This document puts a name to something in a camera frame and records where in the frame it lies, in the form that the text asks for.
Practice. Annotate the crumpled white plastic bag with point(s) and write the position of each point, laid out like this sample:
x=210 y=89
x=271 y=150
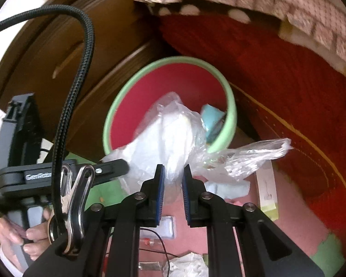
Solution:
x=190 y=265

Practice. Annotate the brown wooden drawer cabinet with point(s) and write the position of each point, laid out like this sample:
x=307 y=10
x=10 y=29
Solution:
x=46 y=49

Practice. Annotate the person's left hand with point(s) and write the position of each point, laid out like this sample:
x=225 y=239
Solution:
x=36 y=232

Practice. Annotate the green foam floor mat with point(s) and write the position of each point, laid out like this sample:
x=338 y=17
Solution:
x=109 y=190

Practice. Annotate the long white green carton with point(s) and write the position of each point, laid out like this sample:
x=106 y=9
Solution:
x=266 y=190

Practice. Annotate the translucent plastic tray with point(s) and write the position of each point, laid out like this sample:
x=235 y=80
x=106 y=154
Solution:
x=168 y=228

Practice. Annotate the teal wet wipes packet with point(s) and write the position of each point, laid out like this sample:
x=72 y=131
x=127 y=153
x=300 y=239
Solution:
x=212 y=121

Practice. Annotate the brown polka dot cloth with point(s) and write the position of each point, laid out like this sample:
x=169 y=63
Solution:
x=207 y=8

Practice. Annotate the clear plastic bag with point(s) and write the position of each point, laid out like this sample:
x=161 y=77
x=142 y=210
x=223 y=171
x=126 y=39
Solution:
x=248 y=155

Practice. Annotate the silver foil sachet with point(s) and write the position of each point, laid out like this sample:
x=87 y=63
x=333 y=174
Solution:
x=150 y=266

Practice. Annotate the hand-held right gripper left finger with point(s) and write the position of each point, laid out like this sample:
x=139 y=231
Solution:
x=160 y=196

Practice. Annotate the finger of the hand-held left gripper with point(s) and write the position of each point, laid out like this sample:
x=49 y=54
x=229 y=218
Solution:
x=112 y=170

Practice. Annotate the pink foam floor mat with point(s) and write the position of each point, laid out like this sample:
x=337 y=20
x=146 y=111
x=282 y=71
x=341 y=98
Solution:
x=291 y=207

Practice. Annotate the floral ruffled bed sheet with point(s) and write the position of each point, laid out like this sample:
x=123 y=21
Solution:
x=276 y=0

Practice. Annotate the red bucket with green rim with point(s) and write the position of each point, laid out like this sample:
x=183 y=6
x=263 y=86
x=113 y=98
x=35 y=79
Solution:
x=150 y=92

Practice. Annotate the metal spring clip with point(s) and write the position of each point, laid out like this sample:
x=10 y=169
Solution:
x=75 y=202

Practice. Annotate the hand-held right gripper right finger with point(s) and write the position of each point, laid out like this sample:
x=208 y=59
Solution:
x=186 y=196

